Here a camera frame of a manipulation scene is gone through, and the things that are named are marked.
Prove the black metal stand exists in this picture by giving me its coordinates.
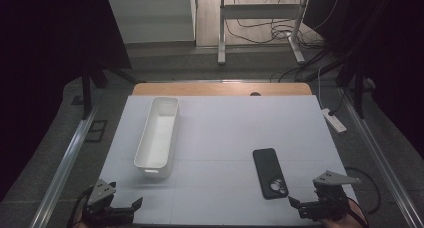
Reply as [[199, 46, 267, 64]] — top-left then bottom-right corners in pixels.
[[71, 62, 146, 121], [334, 59, 376, 120]]

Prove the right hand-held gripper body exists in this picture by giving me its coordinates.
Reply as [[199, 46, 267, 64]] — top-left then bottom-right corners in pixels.
[[298, 169, 362, 222]]

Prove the white plastic storage bin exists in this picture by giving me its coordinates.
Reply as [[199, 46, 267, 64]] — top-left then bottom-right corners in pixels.
[[133, 96, 181, 180]]

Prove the white cabinet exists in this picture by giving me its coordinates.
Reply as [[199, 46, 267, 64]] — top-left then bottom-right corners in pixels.
[[106, 0, 197, 45]]

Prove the black curtain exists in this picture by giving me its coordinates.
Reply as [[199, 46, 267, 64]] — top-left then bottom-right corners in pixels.
[[301, 0, 424, 160], [0, 0, 133, 202]]

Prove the person's left hand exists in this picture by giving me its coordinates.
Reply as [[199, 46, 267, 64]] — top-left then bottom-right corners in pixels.
[[71, 211, 88, 228]]

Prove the white metal desk frame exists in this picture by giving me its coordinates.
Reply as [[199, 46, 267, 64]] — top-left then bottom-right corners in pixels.
[[217, 0, 312, 66]]

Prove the aluminium rail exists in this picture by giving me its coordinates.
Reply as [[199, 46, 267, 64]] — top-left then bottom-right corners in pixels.
[[29, 107, 98, 228], [339, 87, 424, 228]]

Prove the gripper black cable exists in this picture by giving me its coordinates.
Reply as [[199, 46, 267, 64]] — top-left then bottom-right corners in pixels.
[[345, 195, 372, 228], [65, 185, 96, 228]]

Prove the black looped floor cable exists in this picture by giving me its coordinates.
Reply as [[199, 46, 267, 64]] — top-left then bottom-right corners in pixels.
[[344, 166, 382, 216]]

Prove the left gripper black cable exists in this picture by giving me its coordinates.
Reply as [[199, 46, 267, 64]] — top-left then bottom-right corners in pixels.
[[65, 185, 96, 228]]

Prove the white power strip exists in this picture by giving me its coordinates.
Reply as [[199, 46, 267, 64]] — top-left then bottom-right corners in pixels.
[[320, 107, 348, 134]]

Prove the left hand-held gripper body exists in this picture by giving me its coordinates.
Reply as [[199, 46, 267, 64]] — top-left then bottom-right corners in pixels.
[[81, 179, 135, 228]]

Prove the wooden table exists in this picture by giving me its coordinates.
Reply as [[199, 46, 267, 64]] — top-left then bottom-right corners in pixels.
[[131, 82, 313, 97]]

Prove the person's right hand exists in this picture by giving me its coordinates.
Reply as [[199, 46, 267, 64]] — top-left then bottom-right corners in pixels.
[[319, 199, 368, 228]]

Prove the tangle of black floor cables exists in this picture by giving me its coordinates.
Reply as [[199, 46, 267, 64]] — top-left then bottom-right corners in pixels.
[[223, 0, 344, 84]]

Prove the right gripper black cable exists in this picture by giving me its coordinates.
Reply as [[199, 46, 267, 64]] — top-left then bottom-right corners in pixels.
[[345, 195, 372, 228]]

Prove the white power strip cable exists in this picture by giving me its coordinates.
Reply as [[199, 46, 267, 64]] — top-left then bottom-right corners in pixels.
[[316, 65, 327, 111]]

